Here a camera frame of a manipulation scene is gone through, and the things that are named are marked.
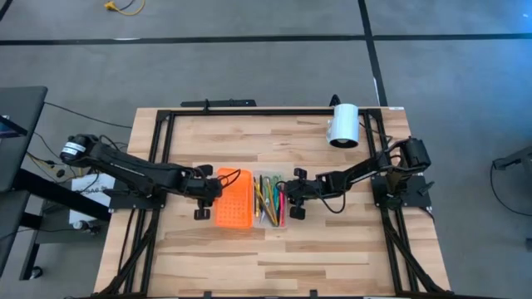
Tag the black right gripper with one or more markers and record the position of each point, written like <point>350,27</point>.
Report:
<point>309,189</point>

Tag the tablet with blue screen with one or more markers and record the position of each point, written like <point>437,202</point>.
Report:
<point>8,128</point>

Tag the green pen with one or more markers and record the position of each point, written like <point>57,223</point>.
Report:
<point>273,205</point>

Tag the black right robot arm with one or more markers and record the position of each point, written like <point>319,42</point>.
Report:
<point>361,170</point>

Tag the grey stand leg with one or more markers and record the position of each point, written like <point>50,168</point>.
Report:
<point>515,160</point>

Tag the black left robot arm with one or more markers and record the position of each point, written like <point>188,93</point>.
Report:
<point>124,166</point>

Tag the black aluminium table frame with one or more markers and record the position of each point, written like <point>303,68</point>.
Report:
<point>270,112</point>

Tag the yellow highlighter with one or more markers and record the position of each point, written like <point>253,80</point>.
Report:
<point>257,199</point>

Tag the blue pen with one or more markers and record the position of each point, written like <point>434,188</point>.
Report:
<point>277,199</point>

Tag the black pen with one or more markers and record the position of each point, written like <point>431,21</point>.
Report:
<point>261,191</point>

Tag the black table clamp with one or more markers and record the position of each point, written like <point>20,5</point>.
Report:
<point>207,295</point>
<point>313,294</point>

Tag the white labelled box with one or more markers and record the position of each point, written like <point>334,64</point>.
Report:
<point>83,207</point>

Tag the pink highlighter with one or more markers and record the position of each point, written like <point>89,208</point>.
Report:
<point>282,207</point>

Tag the clear box with orange lid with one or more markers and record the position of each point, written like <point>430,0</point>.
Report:
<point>234,199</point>

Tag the white table label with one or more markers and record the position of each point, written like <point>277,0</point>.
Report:
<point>396,108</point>

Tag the black bar device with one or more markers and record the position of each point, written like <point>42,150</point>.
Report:
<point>224,103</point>

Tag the dark grey desk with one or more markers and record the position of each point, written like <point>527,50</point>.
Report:
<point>21,104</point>

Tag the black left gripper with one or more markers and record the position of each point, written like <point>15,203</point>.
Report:
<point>203,187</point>

